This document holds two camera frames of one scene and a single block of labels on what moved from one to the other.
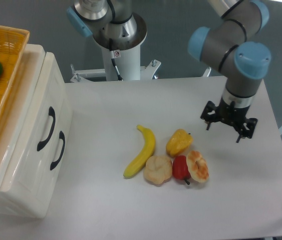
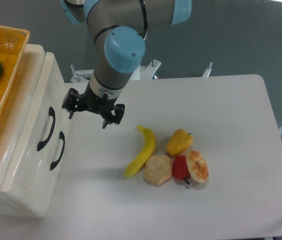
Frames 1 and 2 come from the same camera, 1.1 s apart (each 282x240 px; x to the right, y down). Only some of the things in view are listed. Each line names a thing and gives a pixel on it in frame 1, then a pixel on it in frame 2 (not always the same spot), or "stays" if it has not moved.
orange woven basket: (10, 44) stays
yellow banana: (150, 145) stays
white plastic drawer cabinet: (23, 167) stays
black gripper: (232, 115) → (73, 101)
